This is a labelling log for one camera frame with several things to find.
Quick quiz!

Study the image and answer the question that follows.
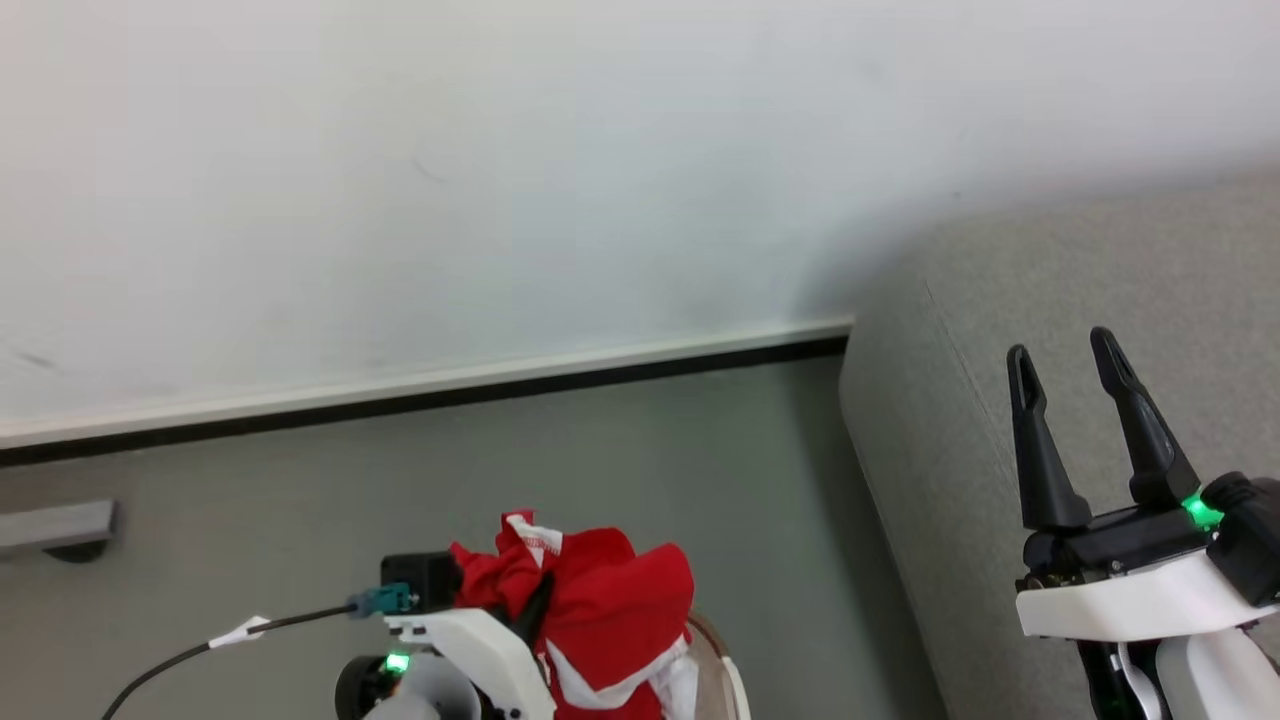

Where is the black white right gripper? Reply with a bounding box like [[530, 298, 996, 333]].
[[1006, 326, 1280, 642]]

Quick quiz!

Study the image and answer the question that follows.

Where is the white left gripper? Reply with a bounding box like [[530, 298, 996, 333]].
[[384, 572, 558, 720]]

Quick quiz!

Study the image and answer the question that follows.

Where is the red garment with white trim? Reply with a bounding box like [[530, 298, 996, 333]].
[[449, 509, 701, 720]]

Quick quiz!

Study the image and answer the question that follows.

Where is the laundry basket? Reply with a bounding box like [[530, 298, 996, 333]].
[[684, 610, 753, 720]]

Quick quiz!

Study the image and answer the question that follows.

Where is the grey fabric sofa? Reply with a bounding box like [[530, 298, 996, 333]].
[[838, 170, 1280, 720]]

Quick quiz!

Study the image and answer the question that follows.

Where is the white and dark baseboard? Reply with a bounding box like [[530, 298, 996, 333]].
[[0, 317, 854, 468]]

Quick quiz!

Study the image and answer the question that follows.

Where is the white tape tag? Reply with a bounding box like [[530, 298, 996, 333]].
[[208, 614, 272, 650]]

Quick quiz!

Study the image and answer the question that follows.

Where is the grey furniture foot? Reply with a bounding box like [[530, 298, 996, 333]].
[[0, 499, 120, 561]]

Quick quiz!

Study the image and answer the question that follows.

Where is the black cable with teal plug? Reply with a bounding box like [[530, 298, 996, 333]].
[[100, 584, 415, 720]]

